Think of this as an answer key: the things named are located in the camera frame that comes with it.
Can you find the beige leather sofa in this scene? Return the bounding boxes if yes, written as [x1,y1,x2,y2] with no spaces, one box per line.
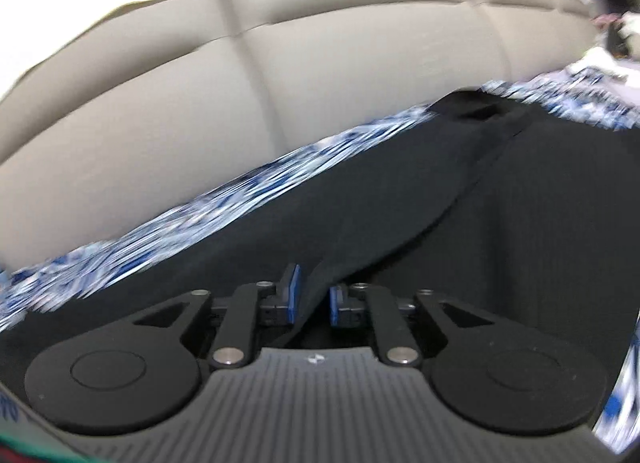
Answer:
[1,0,596,270]

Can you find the black pants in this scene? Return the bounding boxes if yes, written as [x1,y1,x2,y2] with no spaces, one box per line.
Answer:
[1,90,639,393]

